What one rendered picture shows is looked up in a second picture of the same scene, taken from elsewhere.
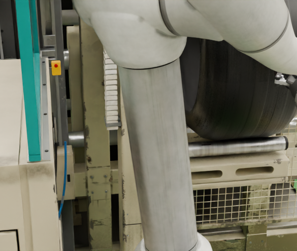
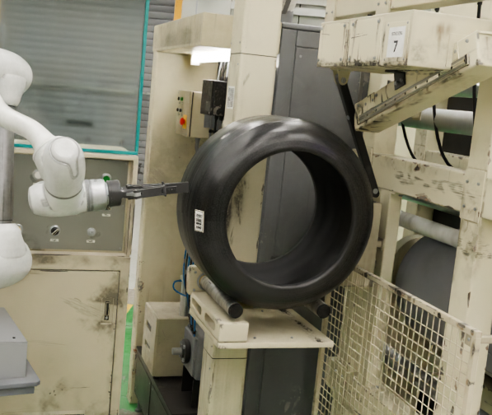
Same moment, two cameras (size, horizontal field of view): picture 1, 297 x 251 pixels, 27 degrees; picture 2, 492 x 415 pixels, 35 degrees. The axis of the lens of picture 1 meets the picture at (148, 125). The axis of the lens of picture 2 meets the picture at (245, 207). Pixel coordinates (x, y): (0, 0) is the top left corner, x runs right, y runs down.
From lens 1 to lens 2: 2.93 m
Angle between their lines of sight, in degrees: 78
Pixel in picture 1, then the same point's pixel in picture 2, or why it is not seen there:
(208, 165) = (200, 299)
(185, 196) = not seen: outside the picture
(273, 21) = not seen: outside the picture
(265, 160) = (217, 315)
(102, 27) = not seen: outside the picture
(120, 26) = not seen: outside the picture
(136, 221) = (206, 347)
